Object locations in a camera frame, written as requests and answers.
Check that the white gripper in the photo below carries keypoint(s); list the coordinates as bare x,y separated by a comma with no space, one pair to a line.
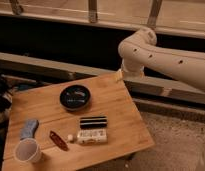
130,68

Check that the dark ceramic bowl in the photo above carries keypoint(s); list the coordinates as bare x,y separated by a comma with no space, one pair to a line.
75,97

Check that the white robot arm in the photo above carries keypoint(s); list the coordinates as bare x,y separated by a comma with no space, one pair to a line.
140,50

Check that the wooden railing beam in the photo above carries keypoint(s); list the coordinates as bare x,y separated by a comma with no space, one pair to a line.
144,84

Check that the black striped rectangular box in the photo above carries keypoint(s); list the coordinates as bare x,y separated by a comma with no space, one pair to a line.
93,122

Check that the wooden table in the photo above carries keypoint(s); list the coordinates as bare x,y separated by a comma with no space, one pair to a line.
127,132

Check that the white labelled bottle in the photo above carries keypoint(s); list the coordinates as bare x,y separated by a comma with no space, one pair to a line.
89,136

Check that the red-brown oblong tool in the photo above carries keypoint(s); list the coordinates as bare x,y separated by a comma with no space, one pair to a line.
58,141

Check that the blue crumpled cloth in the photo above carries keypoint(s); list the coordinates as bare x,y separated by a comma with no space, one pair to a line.
29,129

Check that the white paper cup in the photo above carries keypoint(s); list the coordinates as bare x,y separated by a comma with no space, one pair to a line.
27,150

